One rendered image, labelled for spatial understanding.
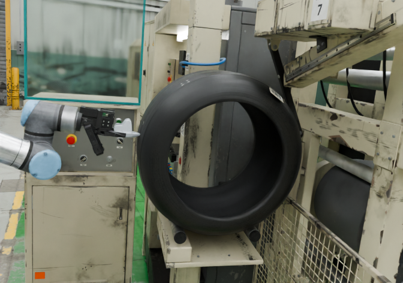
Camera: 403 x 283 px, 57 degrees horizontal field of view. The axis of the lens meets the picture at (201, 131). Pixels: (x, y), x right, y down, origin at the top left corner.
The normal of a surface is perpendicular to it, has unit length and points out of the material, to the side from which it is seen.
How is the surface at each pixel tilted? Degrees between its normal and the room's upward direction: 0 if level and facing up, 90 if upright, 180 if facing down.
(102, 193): 90
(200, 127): 90
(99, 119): 90
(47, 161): 93
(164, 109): 64
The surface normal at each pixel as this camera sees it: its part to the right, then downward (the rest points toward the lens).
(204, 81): -0.05, -0.55
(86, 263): 0.21, 0.18
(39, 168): 0.58, 0.25
